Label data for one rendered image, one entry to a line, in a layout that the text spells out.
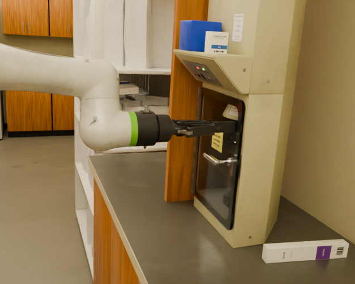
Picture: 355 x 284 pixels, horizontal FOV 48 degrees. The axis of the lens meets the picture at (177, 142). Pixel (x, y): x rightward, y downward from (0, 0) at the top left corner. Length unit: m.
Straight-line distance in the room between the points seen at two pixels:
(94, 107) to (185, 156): 0.58
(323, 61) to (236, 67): 0.54
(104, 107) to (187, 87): 0.50
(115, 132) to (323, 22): 0.90
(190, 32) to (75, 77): 0.41
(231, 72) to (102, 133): 0.37
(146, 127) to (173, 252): 0.40
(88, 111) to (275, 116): 0.52
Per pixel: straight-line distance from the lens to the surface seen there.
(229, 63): 1.06
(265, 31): 1.11
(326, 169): 1.53
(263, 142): 1.16
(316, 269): 1.24
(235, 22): 1.20
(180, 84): 1.41
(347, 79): 1.45
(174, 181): 1.50
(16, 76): 0.93
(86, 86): 1.00
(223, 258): 1.20
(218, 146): 1.25
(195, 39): 1.22
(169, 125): 1.04
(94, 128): 0.98
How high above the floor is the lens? 1.55
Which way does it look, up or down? 15 degrees down
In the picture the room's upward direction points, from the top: 3 degrees clockwise
